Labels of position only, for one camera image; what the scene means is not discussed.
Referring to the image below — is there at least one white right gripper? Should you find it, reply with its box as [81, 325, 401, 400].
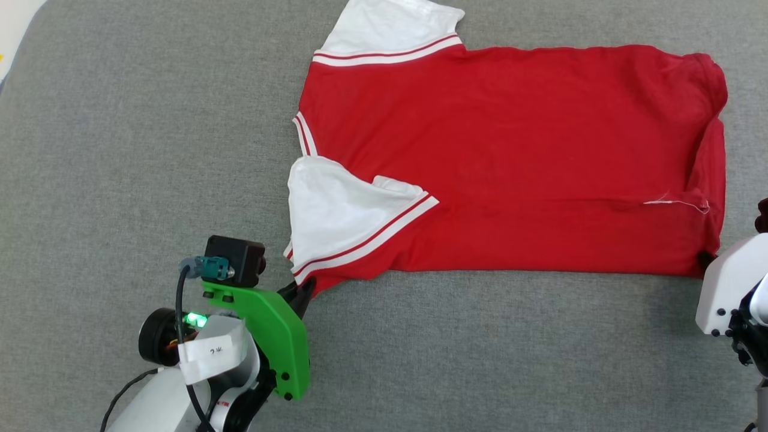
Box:
[696, 233, 768, 337]

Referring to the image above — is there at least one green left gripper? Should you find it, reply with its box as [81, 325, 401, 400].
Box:
[138, 276, 317, 401]

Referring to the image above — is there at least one red and white shirt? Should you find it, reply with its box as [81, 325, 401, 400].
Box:
[283, 0, 728, 299]

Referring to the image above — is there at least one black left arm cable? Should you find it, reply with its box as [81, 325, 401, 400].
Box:
[99, 256, 233, 432]

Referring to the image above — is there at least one white left cable tag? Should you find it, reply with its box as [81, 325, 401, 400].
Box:
[178, 324, 248, 385]

